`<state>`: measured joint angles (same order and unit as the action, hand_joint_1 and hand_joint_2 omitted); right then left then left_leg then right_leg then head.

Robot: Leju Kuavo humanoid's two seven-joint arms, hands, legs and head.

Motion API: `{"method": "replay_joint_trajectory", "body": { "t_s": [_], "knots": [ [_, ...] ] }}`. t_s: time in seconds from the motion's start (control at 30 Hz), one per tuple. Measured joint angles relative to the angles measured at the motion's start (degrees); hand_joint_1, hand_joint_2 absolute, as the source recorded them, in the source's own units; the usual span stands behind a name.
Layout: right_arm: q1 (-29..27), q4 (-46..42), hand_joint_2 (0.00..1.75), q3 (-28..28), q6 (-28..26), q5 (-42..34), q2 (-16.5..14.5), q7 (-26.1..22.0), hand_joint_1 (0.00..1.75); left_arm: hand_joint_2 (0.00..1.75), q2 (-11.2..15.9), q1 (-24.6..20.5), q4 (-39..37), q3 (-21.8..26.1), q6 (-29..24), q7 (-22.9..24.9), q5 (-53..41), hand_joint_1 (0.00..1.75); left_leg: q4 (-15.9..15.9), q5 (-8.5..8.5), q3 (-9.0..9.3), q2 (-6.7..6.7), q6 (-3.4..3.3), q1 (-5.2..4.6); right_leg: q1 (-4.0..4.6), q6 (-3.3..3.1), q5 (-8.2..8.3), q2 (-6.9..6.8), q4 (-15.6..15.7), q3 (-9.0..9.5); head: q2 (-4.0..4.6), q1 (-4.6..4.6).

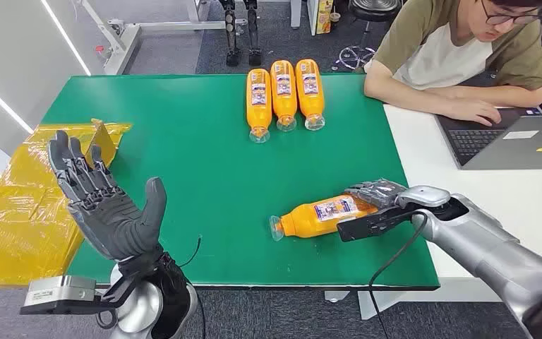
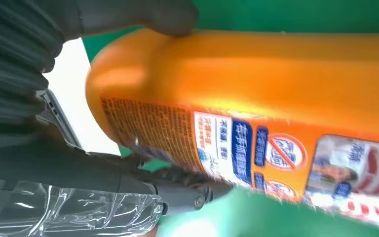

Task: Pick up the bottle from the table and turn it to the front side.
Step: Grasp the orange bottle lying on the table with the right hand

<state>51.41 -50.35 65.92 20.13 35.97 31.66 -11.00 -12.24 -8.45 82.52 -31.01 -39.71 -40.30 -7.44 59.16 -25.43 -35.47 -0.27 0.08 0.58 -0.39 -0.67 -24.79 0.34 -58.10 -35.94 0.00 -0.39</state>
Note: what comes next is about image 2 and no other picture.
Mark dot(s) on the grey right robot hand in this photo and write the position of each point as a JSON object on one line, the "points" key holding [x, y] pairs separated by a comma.
{"points": [[62, 170]]}

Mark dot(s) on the grey laptop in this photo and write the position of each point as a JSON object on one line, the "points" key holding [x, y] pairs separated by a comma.
{"points": [[58, 115]]}

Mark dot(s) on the white desk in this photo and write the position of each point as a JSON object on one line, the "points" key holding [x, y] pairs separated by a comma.
{"points": [[75, 98]]}

